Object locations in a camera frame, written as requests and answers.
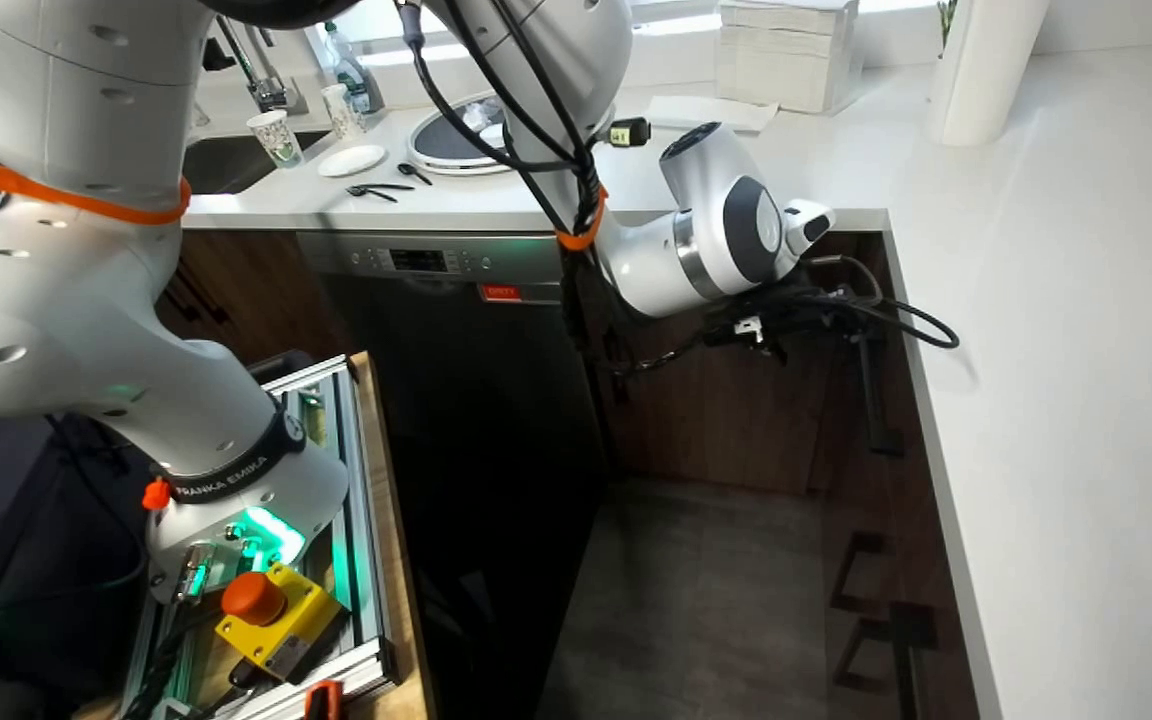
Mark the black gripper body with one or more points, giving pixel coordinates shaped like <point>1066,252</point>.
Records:
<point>800,303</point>

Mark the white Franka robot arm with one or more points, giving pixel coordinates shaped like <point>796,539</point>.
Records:
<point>56,307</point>

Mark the dark wood corner cabinet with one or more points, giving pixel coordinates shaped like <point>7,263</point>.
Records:
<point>711,425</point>

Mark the white napkin box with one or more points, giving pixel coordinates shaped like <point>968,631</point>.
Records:
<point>788,54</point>

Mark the white paper towel roll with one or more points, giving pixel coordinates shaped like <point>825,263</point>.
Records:
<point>980,64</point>

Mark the black dishwasher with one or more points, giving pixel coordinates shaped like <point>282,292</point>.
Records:
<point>471,425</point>

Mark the round black tray white rim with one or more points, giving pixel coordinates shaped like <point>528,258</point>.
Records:
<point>449,143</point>

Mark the black spoon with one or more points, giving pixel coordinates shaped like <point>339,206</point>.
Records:
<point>414,173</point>

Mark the black tongs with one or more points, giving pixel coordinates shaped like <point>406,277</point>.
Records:
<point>376,193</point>

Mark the white oval dish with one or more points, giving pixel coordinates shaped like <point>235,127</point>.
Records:
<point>354,163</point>

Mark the clear soap bottle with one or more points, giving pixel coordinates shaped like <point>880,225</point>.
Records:
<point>357,85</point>

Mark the dark wood sink cabinet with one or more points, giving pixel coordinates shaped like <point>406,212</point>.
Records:
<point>258,292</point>

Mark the white paper cup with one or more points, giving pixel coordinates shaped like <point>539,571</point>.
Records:
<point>277,143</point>

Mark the metal sink faucet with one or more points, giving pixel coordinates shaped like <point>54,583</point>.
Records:
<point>261,85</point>

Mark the dark kitchen sink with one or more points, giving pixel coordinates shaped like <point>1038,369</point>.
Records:
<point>231,163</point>

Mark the yellow emergency stop box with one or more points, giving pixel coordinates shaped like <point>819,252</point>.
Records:
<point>282,623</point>

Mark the dark fabric cover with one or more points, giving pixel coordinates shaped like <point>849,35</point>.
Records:
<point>16,532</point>

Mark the wooden robot cart metal frame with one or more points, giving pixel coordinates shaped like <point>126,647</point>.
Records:
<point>397,560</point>

